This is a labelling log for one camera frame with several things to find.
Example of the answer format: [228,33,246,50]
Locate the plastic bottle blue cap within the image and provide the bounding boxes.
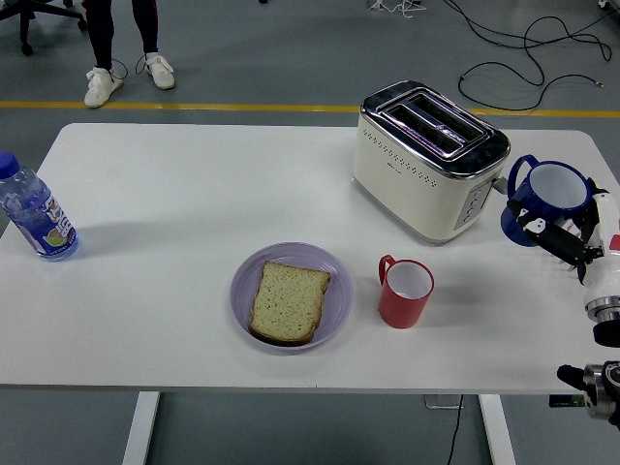
[0,150,80,263]

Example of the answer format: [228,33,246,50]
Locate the thin black hanging cable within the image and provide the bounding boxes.
[445,394,465,465]

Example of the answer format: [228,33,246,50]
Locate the yellow floor tape line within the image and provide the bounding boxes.
[0,100,620,119]

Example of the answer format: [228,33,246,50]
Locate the slice of bread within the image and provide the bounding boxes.
[248,260,333,347]

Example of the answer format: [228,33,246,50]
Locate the blue cup with handle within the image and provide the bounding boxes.
[500,154,595,247]

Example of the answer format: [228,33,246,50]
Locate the purple plate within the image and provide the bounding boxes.
[230,241,355,356]

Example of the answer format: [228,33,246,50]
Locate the red cup with handle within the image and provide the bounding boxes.
[377,253,436,330]

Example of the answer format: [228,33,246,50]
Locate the black floor cable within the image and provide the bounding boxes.
[443,0,620,112]

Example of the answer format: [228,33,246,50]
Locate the white table leg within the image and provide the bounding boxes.
[120,390,162,465]
[479,394,517,465]

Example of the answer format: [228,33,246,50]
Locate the cream and chrome toaster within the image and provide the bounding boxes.
[352,79,512,247]

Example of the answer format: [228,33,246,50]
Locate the person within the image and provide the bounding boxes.
[82,0,176,109]

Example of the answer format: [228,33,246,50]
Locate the black office chair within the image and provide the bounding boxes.
[0,0,88,57]

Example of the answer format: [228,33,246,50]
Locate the grey box under table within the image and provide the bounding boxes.
[424,394,464,411]

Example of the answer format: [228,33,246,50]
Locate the white floor cables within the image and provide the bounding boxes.
[365,0,427,20]

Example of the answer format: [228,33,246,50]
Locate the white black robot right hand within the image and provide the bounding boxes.
[507,179,620,306]

